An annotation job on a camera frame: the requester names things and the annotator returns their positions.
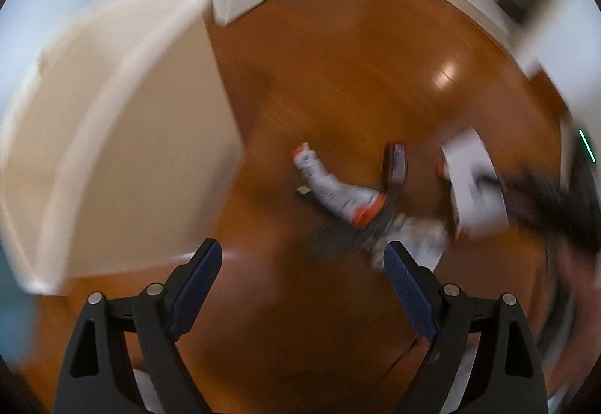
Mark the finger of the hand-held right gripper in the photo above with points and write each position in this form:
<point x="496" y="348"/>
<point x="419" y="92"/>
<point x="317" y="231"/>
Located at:
<point x="544" y="219"/>
<point x="521" y="186"/>

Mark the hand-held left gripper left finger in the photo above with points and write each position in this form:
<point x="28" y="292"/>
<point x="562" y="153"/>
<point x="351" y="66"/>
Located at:
<point x="199" y="271"/>

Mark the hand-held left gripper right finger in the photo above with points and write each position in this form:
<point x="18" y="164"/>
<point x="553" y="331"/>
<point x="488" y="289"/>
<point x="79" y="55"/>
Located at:
<point x="406" y="282"/>

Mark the white cardboard box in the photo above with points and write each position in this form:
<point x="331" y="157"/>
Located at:
<point x="469" y="198"/>

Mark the beige plastic waste bin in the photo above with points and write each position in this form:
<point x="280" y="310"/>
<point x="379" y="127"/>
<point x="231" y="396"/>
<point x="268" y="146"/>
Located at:
<point x="141" y="137"/>

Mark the crumpled white paper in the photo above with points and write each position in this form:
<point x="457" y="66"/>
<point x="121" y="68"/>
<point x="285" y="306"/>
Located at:
<point x="422" y="235"/>

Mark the grey crumpled wrapper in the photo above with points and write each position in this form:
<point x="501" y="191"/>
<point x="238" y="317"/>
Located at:
<point x="333" y="238"/>

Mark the dark brown small box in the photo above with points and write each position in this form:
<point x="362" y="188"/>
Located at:
<point x="394" y="163"/>

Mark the white orange bottle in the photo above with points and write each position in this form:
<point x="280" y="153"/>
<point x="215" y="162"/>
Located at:
<point x="328" y="184"/>

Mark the small paper scrap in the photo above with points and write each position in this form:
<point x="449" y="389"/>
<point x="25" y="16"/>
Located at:
<point x="303" y="191"/>

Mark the dark woven basket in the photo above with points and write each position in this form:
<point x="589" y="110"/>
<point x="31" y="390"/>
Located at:
<point x="519" y="3"/>

